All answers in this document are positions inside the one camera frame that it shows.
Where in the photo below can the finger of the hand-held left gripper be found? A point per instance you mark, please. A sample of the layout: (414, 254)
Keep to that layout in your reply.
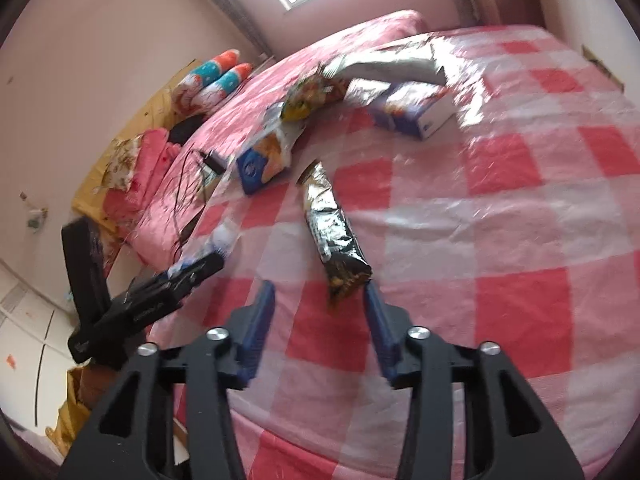
(197, 270)

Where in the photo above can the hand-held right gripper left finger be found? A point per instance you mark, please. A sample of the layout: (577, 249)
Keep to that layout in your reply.
(257, 330)

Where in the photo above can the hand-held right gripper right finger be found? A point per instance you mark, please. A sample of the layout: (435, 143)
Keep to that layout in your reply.
(379, 330)

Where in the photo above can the white blue tissue packet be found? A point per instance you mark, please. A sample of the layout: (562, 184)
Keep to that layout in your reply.
(222, 240)

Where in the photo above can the black snack packet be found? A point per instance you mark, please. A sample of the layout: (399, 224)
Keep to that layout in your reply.
(332, 235)

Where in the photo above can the yellow snack packet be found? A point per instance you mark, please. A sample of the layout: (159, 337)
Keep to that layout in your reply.
(310, 95)

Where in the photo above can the white cabinet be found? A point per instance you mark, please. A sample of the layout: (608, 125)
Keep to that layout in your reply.
(30, 340)

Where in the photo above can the black charger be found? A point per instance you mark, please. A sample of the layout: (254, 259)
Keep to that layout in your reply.
(214, 161)

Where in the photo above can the pink folded quilt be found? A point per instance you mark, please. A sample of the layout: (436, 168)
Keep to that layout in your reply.
(155, 160)

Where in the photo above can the floral pillow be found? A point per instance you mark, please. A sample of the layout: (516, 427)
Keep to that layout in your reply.
(120, 162)

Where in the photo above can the blue orange snack packet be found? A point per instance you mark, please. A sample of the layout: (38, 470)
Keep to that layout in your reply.
(265, 155)

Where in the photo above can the black cloth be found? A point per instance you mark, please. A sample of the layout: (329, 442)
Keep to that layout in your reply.
(185, 130)

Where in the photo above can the checkered plastic sheet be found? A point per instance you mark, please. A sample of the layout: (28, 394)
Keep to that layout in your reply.
(475, 210)

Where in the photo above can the yellow bed sheet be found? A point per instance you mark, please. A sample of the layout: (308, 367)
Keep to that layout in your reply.
(150, 110)

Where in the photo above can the blue red plush toy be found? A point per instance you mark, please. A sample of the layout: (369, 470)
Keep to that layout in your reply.
(222, 87)

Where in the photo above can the red white blue pillows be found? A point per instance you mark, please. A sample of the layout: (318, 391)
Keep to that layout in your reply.
(205, 77)

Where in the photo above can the blue white carton box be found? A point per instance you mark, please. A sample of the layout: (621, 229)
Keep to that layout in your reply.
(415, 107)

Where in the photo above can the grey mailing bag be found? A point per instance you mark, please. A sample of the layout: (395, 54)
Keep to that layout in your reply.
(390, 62)

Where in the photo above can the grey wall radiator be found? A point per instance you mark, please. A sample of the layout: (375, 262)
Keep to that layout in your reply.
(235, 5)

